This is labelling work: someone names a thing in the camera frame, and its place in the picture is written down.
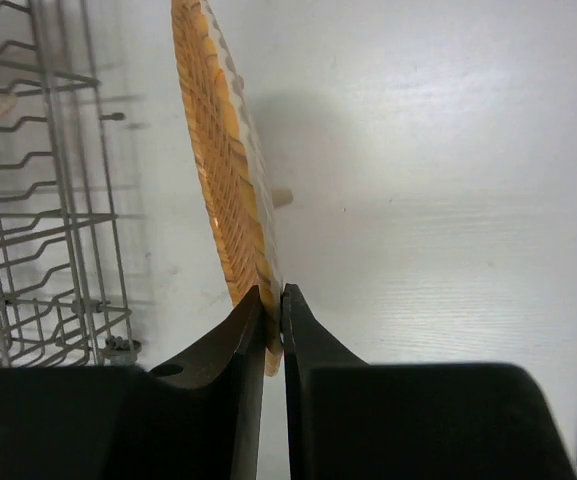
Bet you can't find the grey wire dish rack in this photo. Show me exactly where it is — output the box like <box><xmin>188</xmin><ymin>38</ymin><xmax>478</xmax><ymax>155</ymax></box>
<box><xmin>0</xmin><ymin>1</ymin><xmax>141</xmax><ymax>367</ymax></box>

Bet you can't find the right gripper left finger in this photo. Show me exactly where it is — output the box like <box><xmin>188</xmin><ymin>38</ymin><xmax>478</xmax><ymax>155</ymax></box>
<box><xmin>0</xmin><ymin>289</ymin><xmax>264</xmax><ymax>479</ymax></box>

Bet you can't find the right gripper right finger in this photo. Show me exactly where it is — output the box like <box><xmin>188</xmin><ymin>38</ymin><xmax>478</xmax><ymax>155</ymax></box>
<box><xmin>282</xmin><ymin>284</ymin><xmax>576</xmax><ymax>479</ymax></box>

